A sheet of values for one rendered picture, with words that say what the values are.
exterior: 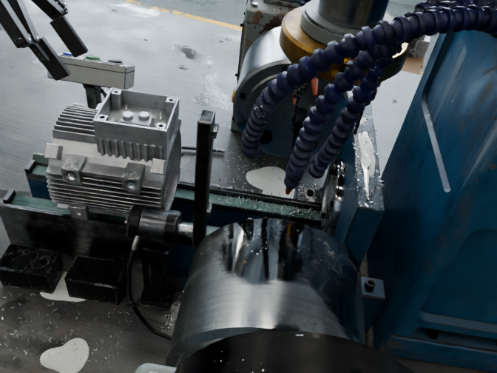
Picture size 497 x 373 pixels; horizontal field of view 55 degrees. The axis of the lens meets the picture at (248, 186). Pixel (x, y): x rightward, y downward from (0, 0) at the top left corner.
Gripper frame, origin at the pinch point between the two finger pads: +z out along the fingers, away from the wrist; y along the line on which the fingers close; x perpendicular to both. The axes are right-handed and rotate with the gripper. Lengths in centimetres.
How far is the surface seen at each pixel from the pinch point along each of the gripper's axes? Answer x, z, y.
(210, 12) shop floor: 78, 93, 292
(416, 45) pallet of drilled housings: -61, 146, 236
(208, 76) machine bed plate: 7, 42, 65
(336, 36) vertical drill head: -45.1, 8.1, -12.2
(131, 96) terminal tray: -7.2, 11.1, -1.3
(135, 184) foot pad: -7.5, 19.8, -15.4
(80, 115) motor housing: 1.1, 9.6, -5.3
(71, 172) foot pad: 1.4, 13.9, -15.7
